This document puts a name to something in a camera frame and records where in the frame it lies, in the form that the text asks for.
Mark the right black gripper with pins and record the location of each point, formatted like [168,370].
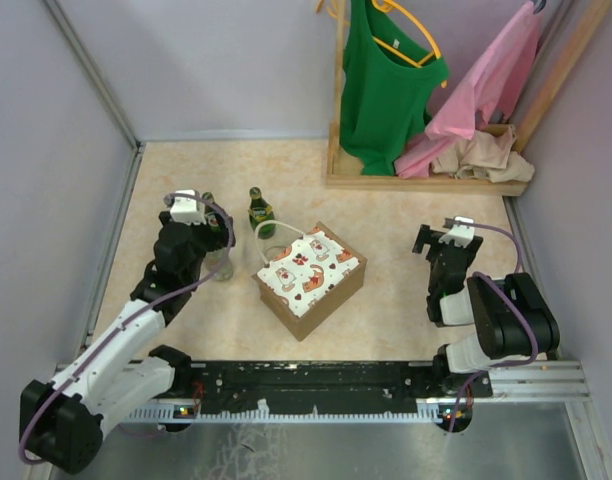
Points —
[446,248]

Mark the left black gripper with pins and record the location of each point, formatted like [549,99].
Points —
[206,228]

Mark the clear glass bottle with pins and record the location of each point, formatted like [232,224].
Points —
[220,264]
[274,250]

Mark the green bottle red label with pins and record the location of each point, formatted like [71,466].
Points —
[214,221]

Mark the green bottle yellow label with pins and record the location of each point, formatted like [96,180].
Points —
[260,211]

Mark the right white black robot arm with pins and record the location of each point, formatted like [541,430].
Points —
[512,322]

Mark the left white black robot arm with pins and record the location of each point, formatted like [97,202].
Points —
[65,420]

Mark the beige crumpled cloth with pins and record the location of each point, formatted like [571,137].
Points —
[487,156]

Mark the wooden clothes rack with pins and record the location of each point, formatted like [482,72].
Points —
[344,171]

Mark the pink shirt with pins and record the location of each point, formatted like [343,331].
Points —
[494,83]

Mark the green tank top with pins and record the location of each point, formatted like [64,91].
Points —
[389,79]

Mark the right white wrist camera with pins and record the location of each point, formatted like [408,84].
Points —
[460,231]

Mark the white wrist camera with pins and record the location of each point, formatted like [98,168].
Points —
[460,231]
[185,207]

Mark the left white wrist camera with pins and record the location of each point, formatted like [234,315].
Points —
[185,207]

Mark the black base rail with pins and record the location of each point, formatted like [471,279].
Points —
[304,387]

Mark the aluminium frame rail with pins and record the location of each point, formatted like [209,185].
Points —
[540,382]

